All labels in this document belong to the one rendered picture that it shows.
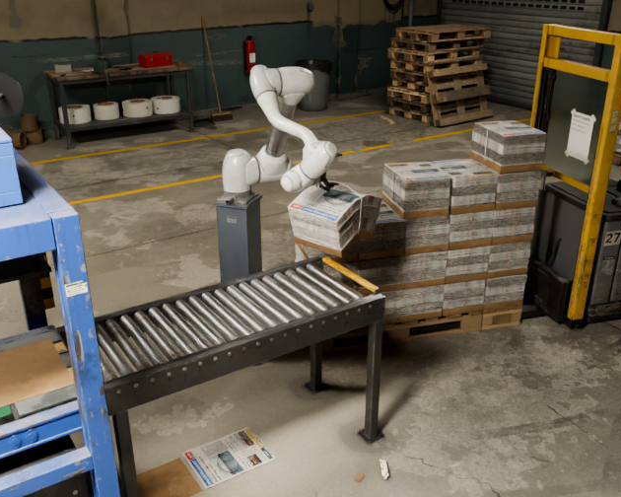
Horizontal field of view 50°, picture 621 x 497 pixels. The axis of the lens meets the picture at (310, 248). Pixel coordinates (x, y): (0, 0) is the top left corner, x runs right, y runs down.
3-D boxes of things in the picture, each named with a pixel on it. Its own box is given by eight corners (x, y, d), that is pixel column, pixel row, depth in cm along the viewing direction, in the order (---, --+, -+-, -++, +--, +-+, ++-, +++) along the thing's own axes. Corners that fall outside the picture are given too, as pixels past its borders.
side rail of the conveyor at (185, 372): (378, 315, 313) (379, 292, 308) (384, 319, 309) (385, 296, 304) (96, 412, 245) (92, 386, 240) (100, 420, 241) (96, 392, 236)
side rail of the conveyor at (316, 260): (317, 275, 351) (317, 254, 347) (323, 279, 347) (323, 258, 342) (60, 351, 283) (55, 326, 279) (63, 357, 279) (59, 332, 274)
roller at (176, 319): (171, 310, 302) (170, 300, 300) (216, 357, 266) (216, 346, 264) (161, 313, 300) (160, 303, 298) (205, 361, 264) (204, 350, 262)
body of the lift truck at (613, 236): (526, 282, 496) (541, 180, 464) (588, 274, 509) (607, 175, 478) (585, 327, 435) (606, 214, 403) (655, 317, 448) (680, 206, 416)
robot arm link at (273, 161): (247, 169, 377) (283, 164, 386) (256, 189, 369) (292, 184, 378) (271, 59, 318) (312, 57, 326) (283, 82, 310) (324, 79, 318)
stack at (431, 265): (295, 325, 438) (293, 207, 404) (454, 303, 466) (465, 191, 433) (310, 356, 403) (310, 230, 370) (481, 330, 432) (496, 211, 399)
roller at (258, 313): (234, 292, 319) (234, 282, 317) (285, 333, 283) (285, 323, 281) (225, 295, 316) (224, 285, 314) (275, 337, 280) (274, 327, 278)
